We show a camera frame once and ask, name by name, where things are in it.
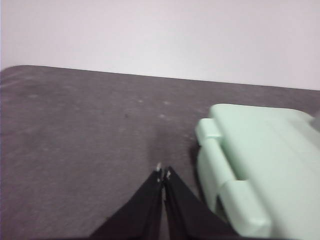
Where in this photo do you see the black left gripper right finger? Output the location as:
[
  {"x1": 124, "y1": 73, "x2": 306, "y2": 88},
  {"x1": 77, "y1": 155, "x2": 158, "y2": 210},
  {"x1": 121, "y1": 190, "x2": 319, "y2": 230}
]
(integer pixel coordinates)
[{"x1": 163, "y1": 165, "x2": 242, "y2": 240}]

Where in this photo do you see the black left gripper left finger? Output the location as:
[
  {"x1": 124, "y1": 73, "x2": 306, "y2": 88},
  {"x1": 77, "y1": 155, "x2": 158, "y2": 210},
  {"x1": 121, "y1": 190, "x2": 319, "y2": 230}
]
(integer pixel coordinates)
[{"x1": 87, "y1": 163, "x2": 164, "y2": 240}]

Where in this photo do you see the mint green grill cover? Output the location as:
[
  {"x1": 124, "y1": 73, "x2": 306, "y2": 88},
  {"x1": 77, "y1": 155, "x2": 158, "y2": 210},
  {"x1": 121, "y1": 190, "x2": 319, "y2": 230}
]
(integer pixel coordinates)
[{"x1": 208, "y1": 103, "x2": 320, "y2": 240}]

